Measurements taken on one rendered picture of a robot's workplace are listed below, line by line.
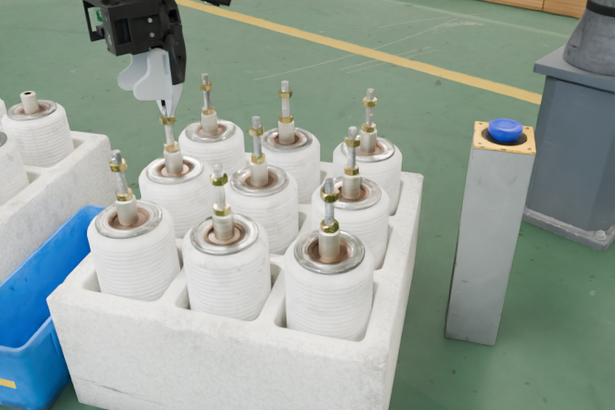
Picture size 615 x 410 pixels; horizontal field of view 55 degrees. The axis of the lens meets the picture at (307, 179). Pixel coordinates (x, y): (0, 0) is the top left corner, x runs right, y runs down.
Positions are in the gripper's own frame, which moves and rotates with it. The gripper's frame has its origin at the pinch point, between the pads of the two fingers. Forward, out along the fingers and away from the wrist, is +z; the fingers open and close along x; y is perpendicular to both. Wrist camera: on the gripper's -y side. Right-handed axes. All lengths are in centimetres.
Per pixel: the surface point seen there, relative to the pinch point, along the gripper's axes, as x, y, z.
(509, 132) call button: 30.6, -27.3, 1.6
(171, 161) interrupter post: 0.9, 1.5, 7.4
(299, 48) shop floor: -87, -91, 35
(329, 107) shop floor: -43, -66, 35
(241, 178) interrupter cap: 8.0, -4.3, 9.0
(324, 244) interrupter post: 26.7, -1.9, 7.6
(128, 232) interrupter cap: 9.5, 11.8, 9.0
